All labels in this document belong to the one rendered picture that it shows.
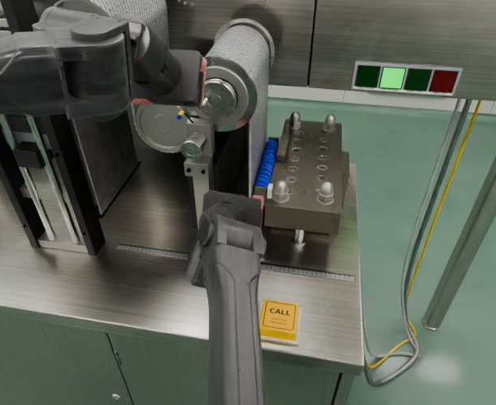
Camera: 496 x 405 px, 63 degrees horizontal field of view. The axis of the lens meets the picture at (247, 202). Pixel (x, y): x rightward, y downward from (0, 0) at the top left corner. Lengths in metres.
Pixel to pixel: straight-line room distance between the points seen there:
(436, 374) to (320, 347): 1.18
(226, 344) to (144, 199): 0.73
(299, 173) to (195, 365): 0.49
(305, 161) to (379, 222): 1.53
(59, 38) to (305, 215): 0.60
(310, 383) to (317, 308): 0.17
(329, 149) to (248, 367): 0.73
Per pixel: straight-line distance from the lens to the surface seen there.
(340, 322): 0.84
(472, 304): 2.24
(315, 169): 0.98
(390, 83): 1.11
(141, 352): 0.98
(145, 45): 0.46
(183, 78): 0.55
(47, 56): 0.40
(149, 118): 0.87
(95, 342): 1.01
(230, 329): 0.45
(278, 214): 0.88
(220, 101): 0.77
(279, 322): 0.79
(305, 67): 1.10
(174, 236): 0.99
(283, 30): 1.08
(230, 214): 0.60
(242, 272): 0.50
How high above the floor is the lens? 1.57
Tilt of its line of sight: 39 degrees down
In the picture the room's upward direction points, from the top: straight up
